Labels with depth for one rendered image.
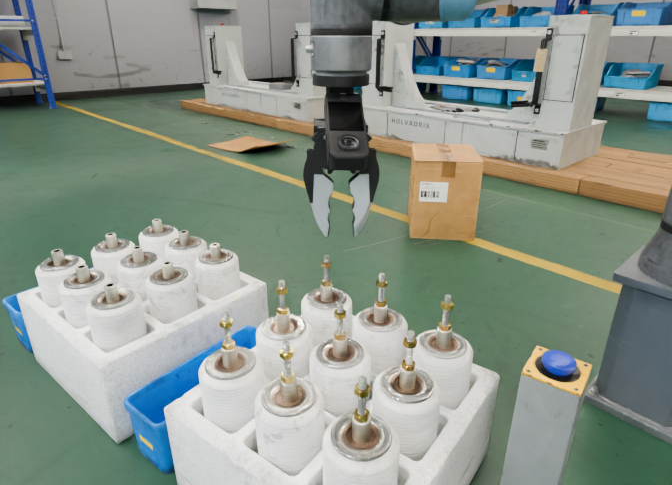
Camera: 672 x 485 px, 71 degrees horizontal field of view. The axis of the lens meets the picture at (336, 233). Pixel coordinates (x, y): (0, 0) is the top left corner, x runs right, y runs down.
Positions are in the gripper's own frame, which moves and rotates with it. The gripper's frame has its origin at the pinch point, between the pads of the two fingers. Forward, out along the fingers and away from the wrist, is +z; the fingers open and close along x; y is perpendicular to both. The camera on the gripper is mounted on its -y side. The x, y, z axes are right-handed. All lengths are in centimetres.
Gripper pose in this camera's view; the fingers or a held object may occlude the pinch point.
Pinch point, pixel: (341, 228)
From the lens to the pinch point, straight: 64.1
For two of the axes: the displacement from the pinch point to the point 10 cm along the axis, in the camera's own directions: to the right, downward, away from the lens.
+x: -10.0, 0.2, -0.3
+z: 0.0, 9.2, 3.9
